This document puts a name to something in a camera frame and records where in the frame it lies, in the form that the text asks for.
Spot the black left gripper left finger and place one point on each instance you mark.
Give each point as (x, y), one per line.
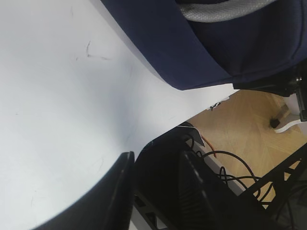
(107, 206)

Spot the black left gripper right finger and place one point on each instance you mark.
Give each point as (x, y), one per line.
(206, 203)

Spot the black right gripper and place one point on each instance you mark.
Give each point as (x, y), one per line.
(290, 81)

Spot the navy blue lunch bag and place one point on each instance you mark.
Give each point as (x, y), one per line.
(189, 55)

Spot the white tape on table edge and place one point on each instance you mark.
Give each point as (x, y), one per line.
(217, 104)

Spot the black metal frame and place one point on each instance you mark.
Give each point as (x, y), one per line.
(280, 195)

